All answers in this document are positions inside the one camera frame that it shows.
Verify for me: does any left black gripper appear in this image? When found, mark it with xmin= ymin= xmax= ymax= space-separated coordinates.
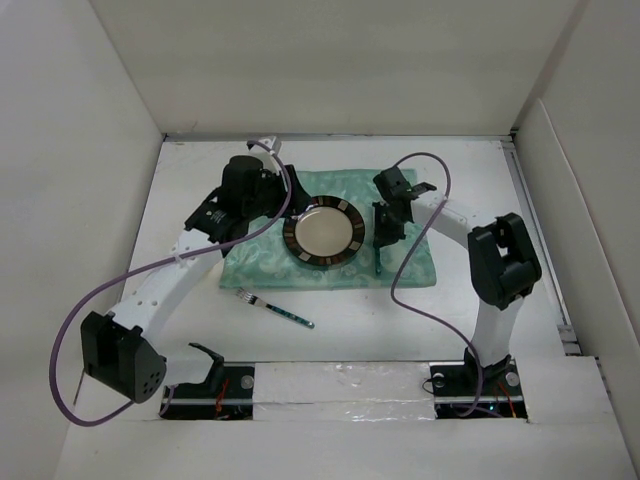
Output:
xmin=243 ymin=165 xmax=310 ymax=221

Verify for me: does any knife with green handle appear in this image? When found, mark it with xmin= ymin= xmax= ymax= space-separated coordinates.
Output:
xmin=374 ymin=243 xmax=382 ymax=277

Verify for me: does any dark rimmed dinner plate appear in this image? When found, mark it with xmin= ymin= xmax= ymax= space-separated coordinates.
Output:
xmin=282 ymin=195 xmax=366 ymax=269

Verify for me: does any green patterned cloth placemat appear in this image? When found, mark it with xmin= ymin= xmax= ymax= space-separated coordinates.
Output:
xmin=219 ymin=169 xmax=422 ymax=291

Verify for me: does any fork with green handle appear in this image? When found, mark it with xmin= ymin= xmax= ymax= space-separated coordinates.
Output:
xmin=236 ymin=288 xmax=315 ymax=330

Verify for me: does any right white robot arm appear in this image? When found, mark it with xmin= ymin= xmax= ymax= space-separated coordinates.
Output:
xmin=373 ymin=167 xmax=542 ymax=394

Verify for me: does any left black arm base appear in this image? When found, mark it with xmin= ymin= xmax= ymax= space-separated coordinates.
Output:
xmin=158 ymin=342 xmax=256 ymax=421

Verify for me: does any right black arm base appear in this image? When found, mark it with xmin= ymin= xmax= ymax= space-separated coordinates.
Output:
xmin=422 ymin=360 xmax=528 ymax=420

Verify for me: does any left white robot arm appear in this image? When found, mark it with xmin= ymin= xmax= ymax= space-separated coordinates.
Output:
xmin=80 ymin=155 xmax=310 ymax=404

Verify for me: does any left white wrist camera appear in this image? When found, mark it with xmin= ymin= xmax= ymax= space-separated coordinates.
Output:
xmin=246 ymin=135 xmax=281 ymax=156

